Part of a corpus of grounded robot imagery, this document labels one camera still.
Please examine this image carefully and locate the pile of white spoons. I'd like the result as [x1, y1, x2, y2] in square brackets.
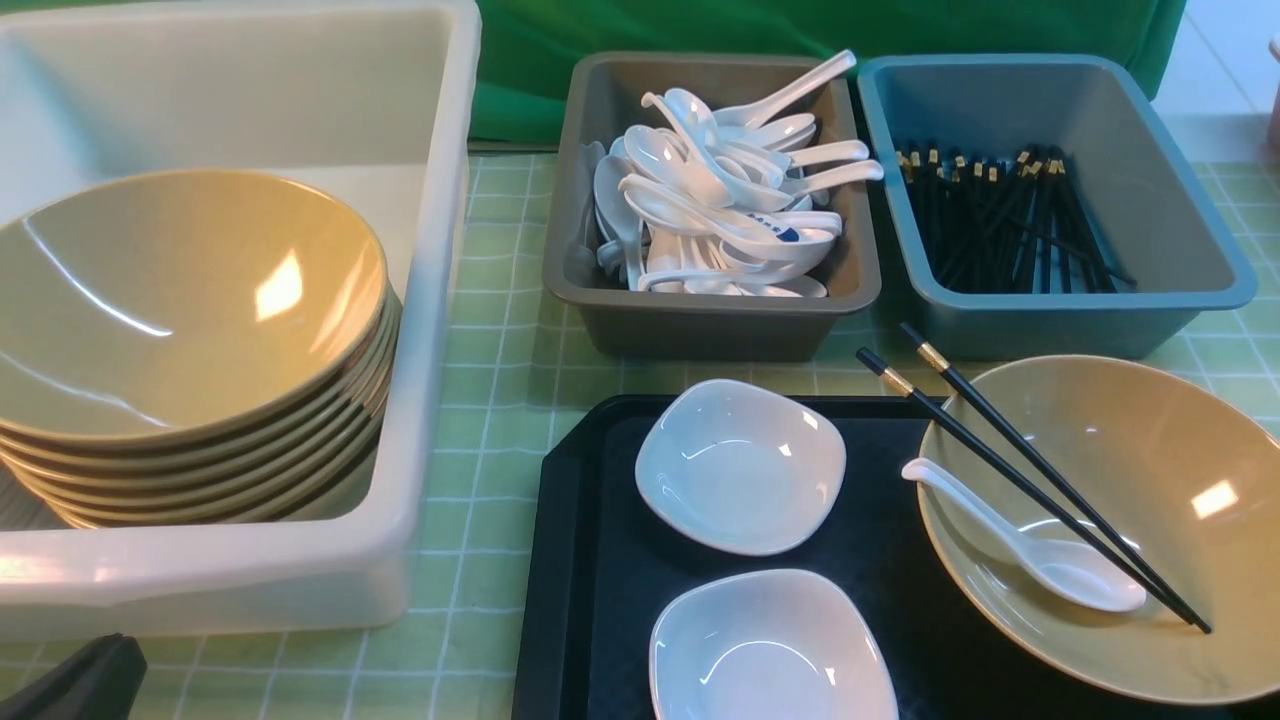
[591, 49, 884, 299]

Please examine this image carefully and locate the blue plastic chopstick bin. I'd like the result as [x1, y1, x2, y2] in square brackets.
[856, 53, 1257, 361]

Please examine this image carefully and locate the white soup spoon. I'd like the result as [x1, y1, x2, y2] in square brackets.
[901, 457, 1148, 612]

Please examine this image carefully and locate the grey plastic spoon bin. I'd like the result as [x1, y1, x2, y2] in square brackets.
[543, 51, 887, 363]

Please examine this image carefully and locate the green checkered tablecloth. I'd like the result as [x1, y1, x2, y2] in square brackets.
[0, 152, 1280, 720]

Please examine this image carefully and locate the stack of tan bowls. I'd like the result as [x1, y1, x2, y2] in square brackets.
[1, 169, 403, 529]

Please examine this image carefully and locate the large white plastic tub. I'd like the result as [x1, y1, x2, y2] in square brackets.
[3, 1, 481, 643]

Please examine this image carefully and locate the black plastic serving tray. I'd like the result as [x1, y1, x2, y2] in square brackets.
[512, 395, 1277, 719]

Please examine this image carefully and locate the pile of black chopsticks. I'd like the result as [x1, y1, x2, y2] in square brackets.
[896, 141, 1138, 295]

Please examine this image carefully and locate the white square sauce dish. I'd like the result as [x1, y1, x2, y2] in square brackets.
[648, 568, 900, 719]
[634, 378, 847, 557]

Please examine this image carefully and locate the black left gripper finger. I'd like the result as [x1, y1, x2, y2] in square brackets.
[1, 633, 148, 719]

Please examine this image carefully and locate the tan noodle bowl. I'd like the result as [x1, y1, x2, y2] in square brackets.
[916, 355, 1279, 706]

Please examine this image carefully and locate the green backdrop cloth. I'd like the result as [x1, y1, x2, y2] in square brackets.
[468, 1, 1185, 145]

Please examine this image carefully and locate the black chopstick gold band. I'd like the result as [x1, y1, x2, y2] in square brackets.
[856, 347, 1171, 610]
[899, 322, 1213, 634]

